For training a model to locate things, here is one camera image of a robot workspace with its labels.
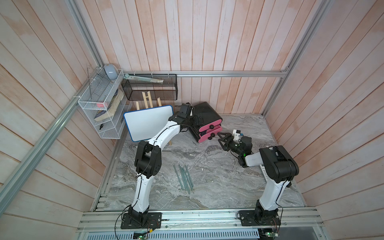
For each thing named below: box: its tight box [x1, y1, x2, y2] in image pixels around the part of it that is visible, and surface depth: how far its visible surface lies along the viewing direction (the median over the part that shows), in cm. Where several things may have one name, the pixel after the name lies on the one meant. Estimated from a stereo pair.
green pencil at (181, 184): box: [172, 162, 184, 191], surface depth 90 cm
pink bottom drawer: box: [198, 126, 223, 143], surface depth 99 cm
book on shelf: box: [94, 89, 125, 122], surface depth 83 cm
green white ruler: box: [123, 73, 164, 83], surface depth 92 cm
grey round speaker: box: [104, 64, 118, 80], surface depth 84 cm
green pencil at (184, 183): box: [181, 166, 191, 194], surface depth 87 cm
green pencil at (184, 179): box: [178, 163, 194, 194], surface depth 89 cm
